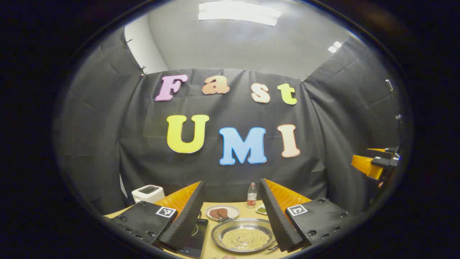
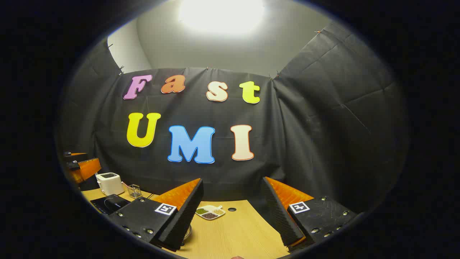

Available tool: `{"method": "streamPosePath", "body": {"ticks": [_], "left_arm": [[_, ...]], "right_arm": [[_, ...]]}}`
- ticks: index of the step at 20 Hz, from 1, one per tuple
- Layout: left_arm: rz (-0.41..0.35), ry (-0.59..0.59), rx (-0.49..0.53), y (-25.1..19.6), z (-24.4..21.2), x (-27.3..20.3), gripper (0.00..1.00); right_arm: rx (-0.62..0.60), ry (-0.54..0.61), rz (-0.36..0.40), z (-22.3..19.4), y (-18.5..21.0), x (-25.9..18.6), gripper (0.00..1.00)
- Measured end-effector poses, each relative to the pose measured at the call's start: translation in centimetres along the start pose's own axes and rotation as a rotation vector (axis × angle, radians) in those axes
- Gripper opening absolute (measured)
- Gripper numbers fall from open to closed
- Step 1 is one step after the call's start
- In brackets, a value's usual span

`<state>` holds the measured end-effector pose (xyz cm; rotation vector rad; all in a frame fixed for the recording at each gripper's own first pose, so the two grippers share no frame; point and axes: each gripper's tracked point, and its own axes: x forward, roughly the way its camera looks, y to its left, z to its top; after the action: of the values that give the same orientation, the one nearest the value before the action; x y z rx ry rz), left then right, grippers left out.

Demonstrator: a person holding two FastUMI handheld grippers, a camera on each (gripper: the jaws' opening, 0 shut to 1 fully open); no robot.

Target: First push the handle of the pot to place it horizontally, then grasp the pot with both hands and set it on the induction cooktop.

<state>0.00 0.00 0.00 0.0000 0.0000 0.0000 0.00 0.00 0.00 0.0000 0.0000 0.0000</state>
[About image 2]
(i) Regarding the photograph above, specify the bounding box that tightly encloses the ceiling light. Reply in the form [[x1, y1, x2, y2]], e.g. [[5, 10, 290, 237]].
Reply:
[[179, 0, 266, 36]]

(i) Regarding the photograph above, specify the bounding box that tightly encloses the wire mesh utensil holder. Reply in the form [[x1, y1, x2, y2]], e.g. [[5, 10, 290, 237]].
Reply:
[[127, 184, 143, 199]]

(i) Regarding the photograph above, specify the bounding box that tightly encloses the white toaster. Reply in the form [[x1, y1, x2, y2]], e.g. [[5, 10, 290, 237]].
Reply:
[[96, 172, 125, 196]]

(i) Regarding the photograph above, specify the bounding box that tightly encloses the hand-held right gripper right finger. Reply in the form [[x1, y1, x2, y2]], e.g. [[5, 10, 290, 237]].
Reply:
[[261, 176, 358, 252]]

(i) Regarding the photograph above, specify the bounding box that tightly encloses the white sectioned dish of beans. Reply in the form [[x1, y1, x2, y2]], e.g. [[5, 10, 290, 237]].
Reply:
[[195, 205, 226, 221]]

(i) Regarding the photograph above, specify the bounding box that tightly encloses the black induction cooktop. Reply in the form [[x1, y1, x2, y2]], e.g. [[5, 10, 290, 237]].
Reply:
[[89, 194, 131, 216]]

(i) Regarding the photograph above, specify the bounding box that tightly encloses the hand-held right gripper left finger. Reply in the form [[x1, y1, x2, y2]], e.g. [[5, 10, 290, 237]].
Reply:
[[108, 178, 204, 251]]

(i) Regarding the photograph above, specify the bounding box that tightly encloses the black backdrop cloth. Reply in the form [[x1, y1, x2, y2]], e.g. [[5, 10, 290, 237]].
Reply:
[[57, 22, 408, 216]]

